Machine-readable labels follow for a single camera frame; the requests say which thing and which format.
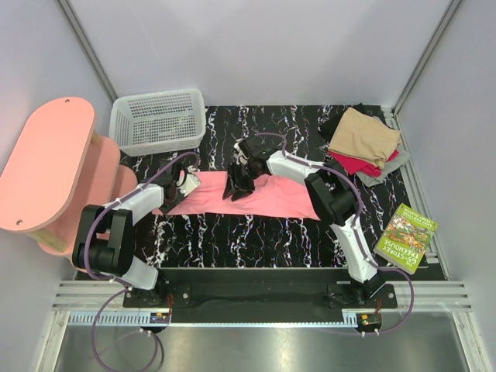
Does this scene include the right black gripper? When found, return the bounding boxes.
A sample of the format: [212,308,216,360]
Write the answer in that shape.
[222,163,260,202]

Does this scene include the pink t-shirt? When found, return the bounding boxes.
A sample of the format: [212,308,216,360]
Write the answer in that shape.
[168,171,319,221]

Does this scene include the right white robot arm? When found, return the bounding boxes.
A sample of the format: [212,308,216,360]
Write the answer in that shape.
[222,150,384,308]

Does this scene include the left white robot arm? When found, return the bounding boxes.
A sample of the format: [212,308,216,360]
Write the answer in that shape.
[71,183,187,307]

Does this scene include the white plastic mesh basket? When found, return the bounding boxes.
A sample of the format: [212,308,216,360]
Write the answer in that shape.
[109,88,206,157]

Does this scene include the black folded t-shirt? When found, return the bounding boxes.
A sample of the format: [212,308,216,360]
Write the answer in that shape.
[319,103,368,142]

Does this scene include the pink three-tier shelf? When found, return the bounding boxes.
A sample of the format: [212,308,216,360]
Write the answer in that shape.
[1,97,137,257]

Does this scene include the magenta folded t-shirt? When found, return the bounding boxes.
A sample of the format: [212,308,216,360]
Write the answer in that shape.
[329,151,382,177]

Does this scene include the tan folded t-shirt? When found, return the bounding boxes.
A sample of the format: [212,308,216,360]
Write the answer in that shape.
[328,108,401,169]

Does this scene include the grey folded t-shirt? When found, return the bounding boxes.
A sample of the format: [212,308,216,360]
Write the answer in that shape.
[356,146,411,188]

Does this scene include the green treehouse book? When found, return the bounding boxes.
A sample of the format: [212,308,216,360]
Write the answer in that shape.
[374,204,439,274]

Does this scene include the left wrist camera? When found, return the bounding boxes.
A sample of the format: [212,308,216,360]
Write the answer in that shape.
[171,163,202,198]

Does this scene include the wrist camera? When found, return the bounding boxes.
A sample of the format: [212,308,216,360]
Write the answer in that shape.
[171,163,202,198]
[234,136,277,165]

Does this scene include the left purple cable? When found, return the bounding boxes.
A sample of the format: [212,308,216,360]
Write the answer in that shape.
[83,151,201,371]

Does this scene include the purple cable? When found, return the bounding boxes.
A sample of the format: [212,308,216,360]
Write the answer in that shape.
[83,151,201,371]
[247,132,416,337]

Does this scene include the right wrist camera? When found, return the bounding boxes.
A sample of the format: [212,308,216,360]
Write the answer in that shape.
[234,136,277,165]

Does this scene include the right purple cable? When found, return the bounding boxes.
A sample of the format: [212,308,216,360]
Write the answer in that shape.
[247,132,416,337]

